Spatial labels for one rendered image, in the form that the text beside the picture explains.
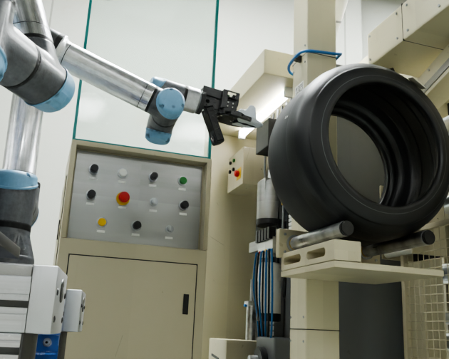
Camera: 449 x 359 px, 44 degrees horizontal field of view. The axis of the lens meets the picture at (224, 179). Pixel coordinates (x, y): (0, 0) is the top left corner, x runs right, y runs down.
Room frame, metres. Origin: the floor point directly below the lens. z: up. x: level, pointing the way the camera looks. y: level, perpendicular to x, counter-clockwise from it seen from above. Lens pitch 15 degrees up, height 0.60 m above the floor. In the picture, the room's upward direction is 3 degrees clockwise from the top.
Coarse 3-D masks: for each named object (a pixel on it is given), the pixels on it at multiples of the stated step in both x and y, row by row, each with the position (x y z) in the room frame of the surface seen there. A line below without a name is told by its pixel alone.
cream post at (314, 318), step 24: (312, 0) 1.93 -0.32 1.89; (312, 24) 1.93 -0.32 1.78; (312, 48) 1.93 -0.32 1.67; (312, 72) 1.93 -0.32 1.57; (336, 120) 1.96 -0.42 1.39; (336, 144) 1.96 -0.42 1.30; (312, 288) 1.93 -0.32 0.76; (336, 288) 1.96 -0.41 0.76; (312, 312) 1.93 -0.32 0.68; (336, 312) 1.96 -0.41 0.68; (312, 336) 1.93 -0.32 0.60; (336, 336) 1.96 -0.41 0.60
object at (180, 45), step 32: (96, 0) 2.00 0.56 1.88; (128, 0) 2.04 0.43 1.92; (160, 0) 2.08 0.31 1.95; (192, 0) 2.12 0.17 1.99; (96, 32) 2.00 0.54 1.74; (128, 32) 2.04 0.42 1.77; (160, 32) 2.08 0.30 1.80; (192, 32) 2.12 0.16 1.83; (128, 64) 2.04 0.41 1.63; (160, 64) 2.08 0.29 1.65; (192, 64) 2.12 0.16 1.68; (96, 96) 2.01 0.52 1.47; (96, 128) 2.01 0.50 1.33; (128, 128) 2.05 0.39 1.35; (192, 128) 2.13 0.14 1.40
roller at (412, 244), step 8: (416, 232) 1.68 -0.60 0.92; (424, 232) 1.64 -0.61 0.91; (432, 232) 1.64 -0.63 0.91; (392, 240) 1.79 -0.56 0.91; (400, 240) 1.74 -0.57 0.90; (408, 240) 1.70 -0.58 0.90; (416, 240) 1.67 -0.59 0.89; (424, 240) 1.64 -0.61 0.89; (432, 240) 1.64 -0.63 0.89; (368, 248) 1.91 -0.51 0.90; (376, 248) 1.87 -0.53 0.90; (384, 248) 1.83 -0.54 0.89; (392, 248) 1.79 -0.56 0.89; (400, 248) 1.76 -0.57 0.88; (408, 248) 1.73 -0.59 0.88; (368, 256) 1.95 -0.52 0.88
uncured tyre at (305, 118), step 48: (336, 96) 1.54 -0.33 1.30; (384, 96) 1.79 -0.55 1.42; (288, 144) 1.59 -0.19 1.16; (384, 144) 1.92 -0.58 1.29; (432, 144) 1.78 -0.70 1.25; (288, 192) 1.68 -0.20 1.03; (336, 192) 1.55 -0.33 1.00; (384, 192) 1.93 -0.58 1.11; (432, 192) 1.64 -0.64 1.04; (384, 240) 1.68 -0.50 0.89
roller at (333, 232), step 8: (336, 224) 1.57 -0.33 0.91; (344, 224) 1.55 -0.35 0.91; (352, 224) 1.56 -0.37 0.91; (312, 232) 1.72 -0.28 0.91; (320, 232) 1.66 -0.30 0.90; (328, 232) 1.62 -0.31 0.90; (336, 232) 1.57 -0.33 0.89; (344, 232) 1.55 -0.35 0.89; (352, 232) 1.56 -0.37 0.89; (296, 240) 1.82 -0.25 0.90; (304, 240) 1.76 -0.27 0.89; (312, 240) 1.72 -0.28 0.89; (320, 240) 1.68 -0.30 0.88; (328, 240) 1.65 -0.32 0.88; (296, 248) 1.85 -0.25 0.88
